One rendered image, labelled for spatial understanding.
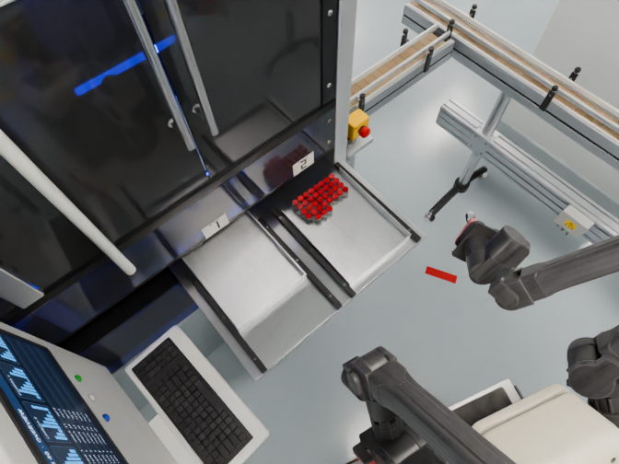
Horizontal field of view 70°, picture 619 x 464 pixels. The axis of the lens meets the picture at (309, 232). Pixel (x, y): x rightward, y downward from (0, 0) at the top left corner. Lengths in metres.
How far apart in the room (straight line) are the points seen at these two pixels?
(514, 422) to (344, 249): 0.75
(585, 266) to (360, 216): 0.75
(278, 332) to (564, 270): 0.77
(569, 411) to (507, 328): 1.52
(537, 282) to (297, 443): 1.48
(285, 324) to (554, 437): 0.76
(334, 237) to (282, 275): 0.21
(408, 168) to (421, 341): 1.02
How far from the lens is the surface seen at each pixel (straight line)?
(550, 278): 0.97
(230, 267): 1.43
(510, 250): 0.95
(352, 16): 1.19
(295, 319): 1.35
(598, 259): 0.95
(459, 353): 2.31
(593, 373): 1.03
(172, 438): 1.44
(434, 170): 2.73
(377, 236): 1.45
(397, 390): 0.76
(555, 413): 0.92
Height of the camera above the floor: 2.17
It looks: 63 degrees down
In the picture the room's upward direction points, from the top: 4 degrees counter-clockwise
